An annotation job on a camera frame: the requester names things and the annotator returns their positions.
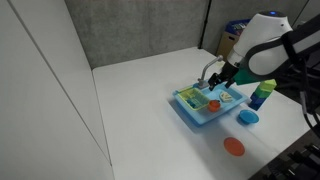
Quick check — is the white yellow toy dish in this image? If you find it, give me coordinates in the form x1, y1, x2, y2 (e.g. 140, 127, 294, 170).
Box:
218, 91, 234, 103

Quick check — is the brown cardboard box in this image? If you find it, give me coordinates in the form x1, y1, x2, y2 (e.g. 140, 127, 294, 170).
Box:
215, 30, 246, 62

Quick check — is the blue bowl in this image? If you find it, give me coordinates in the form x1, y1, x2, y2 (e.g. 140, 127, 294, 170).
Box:
238, 109, 260, 126

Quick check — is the small blue toy cup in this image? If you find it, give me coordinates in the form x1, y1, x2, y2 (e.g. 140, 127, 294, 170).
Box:
186, 97, 198, 108

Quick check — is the black equipment frame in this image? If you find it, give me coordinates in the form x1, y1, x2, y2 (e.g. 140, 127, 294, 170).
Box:
249, 129, 320, 180

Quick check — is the blue toy sink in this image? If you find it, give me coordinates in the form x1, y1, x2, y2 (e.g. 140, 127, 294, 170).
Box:
172, 82, 249, 127

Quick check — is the black tripod pole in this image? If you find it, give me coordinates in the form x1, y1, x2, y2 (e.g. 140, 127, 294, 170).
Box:
198, 0, 212, 50

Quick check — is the dark blue stacking cube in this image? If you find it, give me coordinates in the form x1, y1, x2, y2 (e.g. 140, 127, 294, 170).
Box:
247, 99, 265, 112

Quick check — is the blue bin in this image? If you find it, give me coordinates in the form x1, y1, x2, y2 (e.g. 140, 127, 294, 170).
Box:
224, 18, 252, 37

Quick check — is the grey toy faucet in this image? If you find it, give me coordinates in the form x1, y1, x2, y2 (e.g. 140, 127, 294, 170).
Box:
197, 54, 225, 90

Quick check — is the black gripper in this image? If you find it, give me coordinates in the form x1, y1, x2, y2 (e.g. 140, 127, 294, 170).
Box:
207, 61, 240, 92

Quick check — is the yellow-green stacking cube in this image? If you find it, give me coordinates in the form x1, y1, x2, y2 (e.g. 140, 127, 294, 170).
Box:
259, 78, 278, 93

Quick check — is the orange mug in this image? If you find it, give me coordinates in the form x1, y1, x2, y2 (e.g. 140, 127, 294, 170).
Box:
207, 99, 222, 113

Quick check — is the orange plate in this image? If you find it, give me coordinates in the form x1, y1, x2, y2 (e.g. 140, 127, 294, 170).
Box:
223, 136, 246, 157

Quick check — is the yellow-green dish rack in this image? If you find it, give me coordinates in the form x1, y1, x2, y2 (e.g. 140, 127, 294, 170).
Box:
176, 86, 211, 112

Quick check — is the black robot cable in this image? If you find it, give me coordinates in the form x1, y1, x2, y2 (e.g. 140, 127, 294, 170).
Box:
281, 31, 320, 134

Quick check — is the green stacking cube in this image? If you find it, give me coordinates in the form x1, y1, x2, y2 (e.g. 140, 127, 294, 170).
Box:
255, 87, 275, 100

